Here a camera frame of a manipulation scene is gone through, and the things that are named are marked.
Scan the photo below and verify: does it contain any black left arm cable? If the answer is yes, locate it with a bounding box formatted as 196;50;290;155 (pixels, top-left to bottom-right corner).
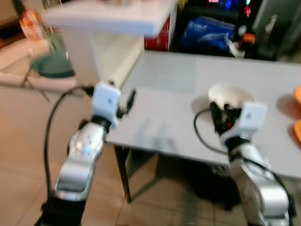
43;85;95;208

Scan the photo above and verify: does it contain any green round chair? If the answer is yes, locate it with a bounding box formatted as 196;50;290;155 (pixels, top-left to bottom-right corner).
21;51;77;89

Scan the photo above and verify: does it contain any white bowl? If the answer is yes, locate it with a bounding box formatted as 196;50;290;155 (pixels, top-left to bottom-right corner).
208;83;256;113

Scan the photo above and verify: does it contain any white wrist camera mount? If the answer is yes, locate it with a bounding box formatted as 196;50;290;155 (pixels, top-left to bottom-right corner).
234;101;268;143
91;82;122;128

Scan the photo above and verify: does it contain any blue bag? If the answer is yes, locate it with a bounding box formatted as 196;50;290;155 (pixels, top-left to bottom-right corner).
180;16;237;55

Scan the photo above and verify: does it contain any grey metal cabinet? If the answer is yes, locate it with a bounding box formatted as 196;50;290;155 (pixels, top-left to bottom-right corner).
253;0;301;63

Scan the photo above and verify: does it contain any black table leg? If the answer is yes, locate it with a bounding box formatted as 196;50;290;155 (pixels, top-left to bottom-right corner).
114;145;133;204

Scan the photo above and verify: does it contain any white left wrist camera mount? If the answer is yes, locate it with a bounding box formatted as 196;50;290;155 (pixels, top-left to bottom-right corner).
91;82;122;128

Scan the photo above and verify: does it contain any orange plate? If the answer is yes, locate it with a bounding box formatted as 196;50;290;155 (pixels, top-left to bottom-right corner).
293;120;301;143

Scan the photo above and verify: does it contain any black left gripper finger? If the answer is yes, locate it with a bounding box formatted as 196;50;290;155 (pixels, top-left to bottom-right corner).
126;89;138;114

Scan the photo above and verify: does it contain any red box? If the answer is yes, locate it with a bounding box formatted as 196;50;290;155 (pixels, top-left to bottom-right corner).
144;13;173;52

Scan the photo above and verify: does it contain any white pedestal table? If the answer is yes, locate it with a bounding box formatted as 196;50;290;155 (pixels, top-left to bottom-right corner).
41;0;178;88

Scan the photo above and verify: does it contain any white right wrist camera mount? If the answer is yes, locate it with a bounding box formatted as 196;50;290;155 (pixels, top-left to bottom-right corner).
234;101;268;143

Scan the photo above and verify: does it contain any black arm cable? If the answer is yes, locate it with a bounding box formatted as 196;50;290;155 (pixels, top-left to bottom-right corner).
193;108;290;209
43;85;95;208

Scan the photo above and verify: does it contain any orange and black tool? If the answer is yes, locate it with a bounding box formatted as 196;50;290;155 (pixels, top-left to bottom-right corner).
237;21;257;60

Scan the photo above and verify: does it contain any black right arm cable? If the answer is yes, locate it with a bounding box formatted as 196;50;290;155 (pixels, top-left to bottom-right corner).
193;108;290;209

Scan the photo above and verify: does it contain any orange snack packet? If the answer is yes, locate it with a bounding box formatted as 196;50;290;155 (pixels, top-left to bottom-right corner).
19;8;46;41

